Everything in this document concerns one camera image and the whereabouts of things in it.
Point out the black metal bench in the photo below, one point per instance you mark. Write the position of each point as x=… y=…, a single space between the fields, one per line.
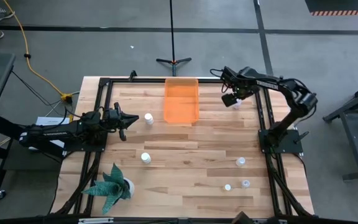
x=357 y=175

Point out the black mat hazard stripes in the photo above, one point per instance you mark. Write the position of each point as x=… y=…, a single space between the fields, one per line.
x=337 y=4

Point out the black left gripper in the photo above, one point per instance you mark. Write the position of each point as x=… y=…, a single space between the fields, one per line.
x=113 y=119

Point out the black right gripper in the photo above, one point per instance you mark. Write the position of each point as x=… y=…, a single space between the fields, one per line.
x=233 y=81

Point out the green artificial plant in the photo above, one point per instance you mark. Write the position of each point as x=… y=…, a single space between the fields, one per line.
x=110 y=188

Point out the white paper sheet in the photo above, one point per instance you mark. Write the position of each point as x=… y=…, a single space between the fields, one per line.
x=50 y=120

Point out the black frame clamp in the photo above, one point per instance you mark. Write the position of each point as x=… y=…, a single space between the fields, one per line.
x=132 y=74

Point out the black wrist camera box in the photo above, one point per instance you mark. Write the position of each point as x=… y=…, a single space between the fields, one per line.
x=228 y=100

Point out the translucent white pill bottle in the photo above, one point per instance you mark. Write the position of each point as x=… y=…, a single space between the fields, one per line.
x=238 y=105

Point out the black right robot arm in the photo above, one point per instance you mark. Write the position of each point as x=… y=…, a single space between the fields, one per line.
x=300 y=99

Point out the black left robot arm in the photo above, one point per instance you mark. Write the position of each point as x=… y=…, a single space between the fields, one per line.
x=51 y=133

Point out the orange translucent plastic basket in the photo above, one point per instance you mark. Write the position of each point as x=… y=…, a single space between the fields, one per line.
x=182 y=102

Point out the black tripod stand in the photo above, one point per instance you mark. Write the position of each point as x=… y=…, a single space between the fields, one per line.
x=173 y=31

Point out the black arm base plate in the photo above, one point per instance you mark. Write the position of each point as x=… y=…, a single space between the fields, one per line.
x=291 y=144
x=98 y=144

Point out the white plant pot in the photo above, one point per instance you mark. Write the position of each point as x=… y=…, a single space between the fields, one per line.
x=131 y=186

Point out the small clear pill bottle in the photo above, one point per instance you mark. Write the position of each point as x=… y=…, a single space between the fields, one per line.
x=227 y=187

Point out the black aluminium table frame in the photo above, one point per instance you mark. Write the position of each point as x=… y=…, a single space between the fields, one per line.
x=135 y=81

